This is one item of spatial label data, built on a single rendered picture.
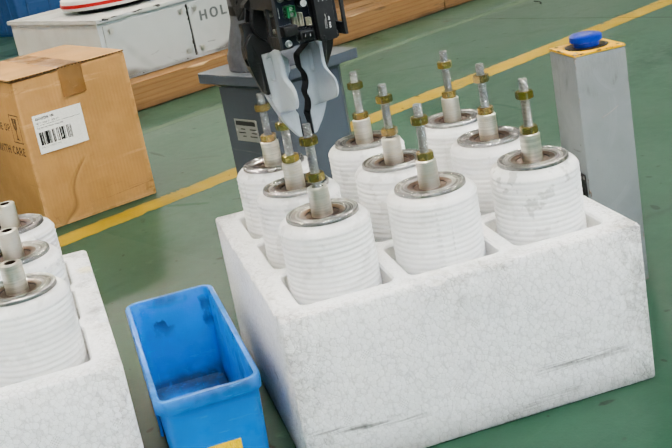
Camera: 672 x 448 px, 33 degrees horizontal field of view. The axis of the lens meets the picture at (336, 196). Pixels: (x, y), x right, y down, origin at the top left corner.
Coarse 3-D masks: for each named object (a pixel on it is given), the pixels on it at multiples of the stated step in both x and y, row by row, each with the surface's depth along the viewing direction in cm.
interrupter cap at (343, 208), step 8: (336, 200) 117; (344, 200) 117; (352, 200) 116; (296, 208) 117; (304, 208) 117; (336, 208) 116; (344, 208) 114; (352, 208) 114; (288, 216) 115; (296, 216) 114; (304, 216) 115; (328, 216) 114; (336, 216) 112; (344, 216) 112; (296, 224) 112; (304, 224) 112; (312, 224) 111; (320, 224) 111; (328, 224) 111
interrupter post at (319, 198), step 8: (312, 192) 113; (320, 192) 113; (328, 192) 114; (312, 200) 113; (320, 200) 113; (328, 200) 114; (312, 208) 114; (320, 208) 113; (328, 208) 114; (312, 216) 114; (320, 216) 114
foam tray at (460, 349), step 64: (256, 256) 127; (384, 256) 120; (512, 256) 114; (576, 256) 115; (640, 256) 117; (256, 320) 127; (320, 320) 109; (384, 320) 111; (448, 320) 113; (512, 320) 115; (576, 320) 117; (640, 320) 119; (320, 384) 111; (384, 384) 113; (448, 384) 115; (512, 384) 117; (576, 384) 119
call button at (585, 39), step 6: (594, 30) 140; (570, 36) 139; (576, 36) 138; (582, 36) 137; (588, 36) 137; (594, 36) 137; (600, 36) 138; (570, 42) 139; (576, 42) 138; (582, 42) 137; (588, 42) 137; (594, 42) 138
